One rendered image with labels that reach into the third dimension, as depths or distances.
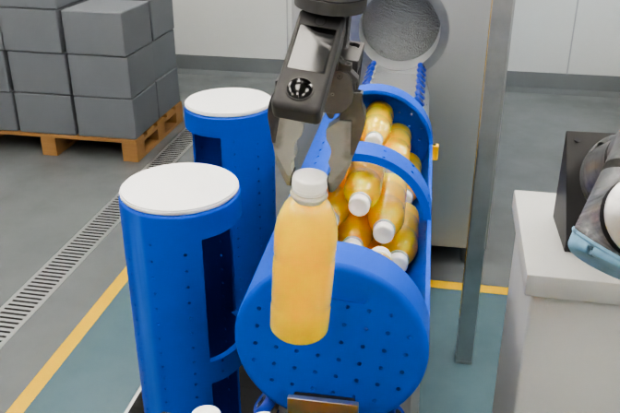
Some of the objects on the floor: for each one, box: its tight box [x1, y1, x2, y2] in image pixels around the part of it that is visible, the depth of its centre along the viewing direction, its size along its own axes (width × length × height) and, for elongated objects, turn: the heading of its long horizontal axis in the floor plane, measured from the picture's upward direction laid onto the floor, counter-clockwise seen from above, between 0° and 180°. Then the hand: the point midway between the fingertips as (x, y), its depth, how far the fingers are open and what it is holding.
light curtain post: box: [455, 0, 519, 364], centre depth 238 cm, size 6×6×170 cm
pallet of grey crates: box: [0, 0, 183, 162], centre depth 471 cm, size 120×80×119 cm
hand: (310, 181), depth 78 cm, fingers closed on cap, 4 cm apart
